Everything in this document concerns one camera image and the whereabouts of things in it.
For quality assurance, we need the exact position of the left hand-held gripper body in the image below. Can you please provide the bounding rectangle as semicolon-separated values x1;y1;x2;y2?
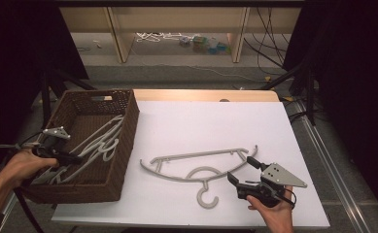
32;126;72;162

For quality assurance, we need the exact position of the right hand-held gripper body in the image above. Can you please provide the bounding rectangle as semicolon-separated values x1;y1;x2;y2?
237;162;308;208

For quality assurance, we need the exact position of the brown wicker basket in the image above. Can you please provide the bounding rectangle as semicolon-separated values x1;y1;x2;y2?
19;89;141;205

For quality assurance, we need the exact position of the person's left hand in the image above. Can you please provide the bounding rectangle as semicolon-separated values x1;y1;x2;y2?
0;149;60;191

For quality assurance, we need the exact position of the person's right hand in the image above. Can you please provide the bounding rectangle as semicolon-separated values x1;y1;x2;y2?
246;185;294;233

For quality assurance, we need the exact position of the black tripod stand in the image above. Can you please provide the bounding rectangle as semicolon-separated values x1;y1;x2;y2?
40;68;97;130
259;59;318;126

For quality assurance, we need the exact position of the white table mat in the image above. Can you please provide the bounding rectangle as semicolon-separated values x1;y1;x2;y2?
52;100;330;229

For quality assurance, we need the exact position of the wooden table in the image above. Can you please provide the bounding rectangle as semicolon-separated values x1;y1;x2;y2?
132;89;281;103

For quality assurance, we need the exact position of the black curtain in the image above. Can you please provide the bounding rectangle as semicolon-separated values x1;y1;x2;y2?
282;0;378;224
0;0;89;195

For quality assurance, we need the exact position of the pile of colourful toys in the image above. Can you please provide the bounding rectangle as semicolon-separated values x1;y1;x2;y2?
179;34;232;55

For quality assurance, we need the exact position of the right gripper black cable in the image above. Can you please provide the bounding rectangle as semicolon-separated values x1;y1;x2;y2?
267;185;297;210

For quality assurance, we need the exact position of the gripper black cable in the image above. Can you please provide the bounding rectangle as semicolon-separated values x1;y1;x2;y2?
0;130;46;233
267;185;297;210

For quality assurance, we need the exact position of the metal floor rail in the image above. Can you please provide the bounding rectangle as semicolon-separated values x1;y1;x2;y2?
0;190;19;233
297;99;374;233

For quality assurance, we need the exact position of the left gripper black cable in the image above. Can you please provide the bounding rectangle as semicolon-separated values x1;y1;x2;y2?
0;130;46;233

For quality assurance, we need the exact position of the long white floor cable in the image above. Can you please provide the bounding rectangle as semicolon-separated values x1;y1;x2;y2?
129;48;267;83

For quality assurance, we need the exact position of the bundle of black cables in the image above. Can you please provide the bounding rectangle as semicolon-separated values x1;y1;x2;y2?
244;7;296;71

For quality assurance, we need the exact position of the white coiled cord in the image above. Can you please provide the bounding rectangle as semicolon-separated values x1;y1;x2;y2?
134;31;197;44

